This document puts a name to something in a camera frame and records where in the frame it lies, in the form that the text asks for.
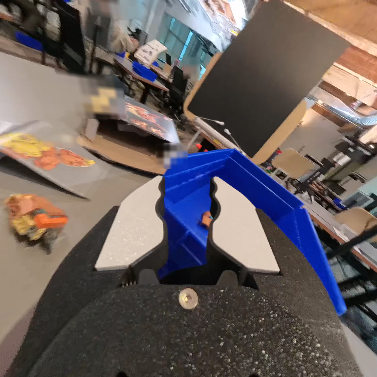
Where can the printed instruction booklet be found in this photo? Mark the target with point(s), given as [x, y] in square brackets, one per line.
[53, 153]

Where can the printed cardboard box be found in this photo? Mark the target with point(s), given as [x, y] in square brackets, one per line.
[135, 126]

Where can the white sign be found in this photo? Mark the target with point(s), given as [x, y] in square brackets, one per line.
[150, 52]

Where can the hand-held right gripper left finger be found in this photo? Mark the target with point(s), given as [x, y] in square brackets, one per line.
[129, 235]

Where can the pile of small toy bricks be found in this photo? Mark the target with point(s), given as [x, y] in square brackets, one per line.
[206, 219]

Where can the black office chair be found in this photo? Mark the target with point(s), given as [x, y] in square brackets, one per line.
[70, 35]

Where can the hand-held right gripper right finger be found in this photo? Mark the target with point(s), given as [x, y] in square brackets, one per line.
[244, 238]

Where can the stack of blue plastic bins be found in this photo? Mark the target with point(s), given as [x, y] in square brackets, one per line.
[188, 194]

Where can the black board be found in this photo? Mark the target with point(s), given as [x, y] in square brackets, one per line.
[265, 70]

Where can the small blue bin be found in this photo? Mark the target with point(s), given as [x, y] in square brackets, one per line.
[144, 72]
[29, 41]

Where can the brown toy brick model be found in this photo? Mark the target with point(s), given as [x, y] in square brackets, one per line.
[35, 218]

